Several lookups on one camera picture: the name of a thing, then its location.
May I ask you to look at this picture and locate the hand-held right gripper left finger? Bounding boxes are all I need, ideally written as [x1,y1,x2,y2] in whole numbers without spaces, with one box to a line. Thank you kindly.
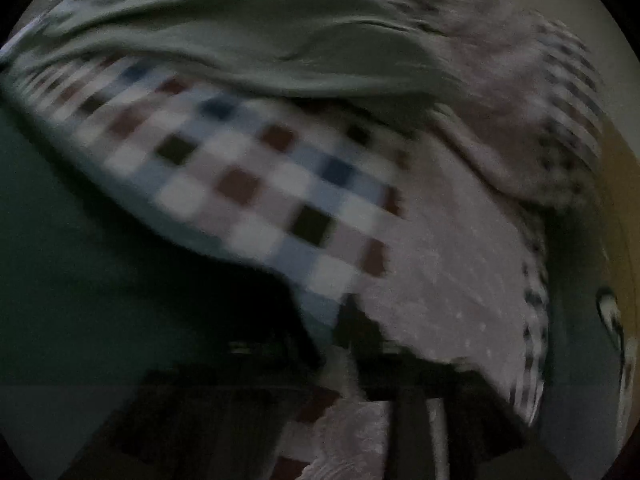
[65,340,322,480]

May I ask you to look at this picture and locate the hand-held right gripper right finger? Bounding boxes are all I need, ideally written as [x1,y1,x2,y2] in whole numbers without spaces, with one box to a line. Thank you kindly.
[334,300,531,480]

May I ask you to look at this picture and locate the dark teal t-shirt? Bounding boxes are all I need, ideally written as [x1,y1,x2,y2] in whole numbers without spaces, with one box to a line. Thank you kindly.
[0,105,326,391]

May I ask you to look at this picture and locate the light green pants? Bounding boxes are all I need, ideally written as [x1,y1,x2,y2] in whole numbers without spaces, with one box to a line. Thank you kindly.
[45,0,466,116]

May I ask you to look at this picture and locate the checkered bed sheet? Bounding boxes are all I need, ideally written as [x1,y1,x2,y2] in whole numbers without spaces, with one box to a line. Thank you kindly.
[0,45,551,480]

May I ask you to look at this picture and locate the checkered duvet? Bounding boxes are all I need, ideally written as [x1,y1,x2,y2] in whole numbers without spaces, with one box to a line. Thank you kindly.
[300,0,606,211]

